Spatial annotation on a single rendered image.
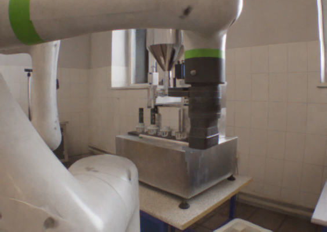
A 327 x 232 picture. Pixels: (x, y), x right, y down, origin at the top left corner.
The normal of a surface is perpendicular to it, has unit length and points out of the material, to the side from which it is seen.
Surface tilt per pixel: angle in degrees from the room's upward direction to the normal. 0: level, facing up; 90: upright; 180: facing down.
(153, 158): 90
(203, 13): 129
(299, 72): 90
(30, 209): 64
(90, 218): 48
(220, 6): 120
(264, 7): 90
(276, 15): 90
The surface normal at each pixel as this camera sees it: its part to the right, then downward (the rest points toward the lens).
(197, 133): -0.60, -0.29
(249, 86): -0.69, 0.05
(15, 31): 0.02, 0.76
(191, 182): 0.73, 0.04
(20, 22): 0.00, 0.58
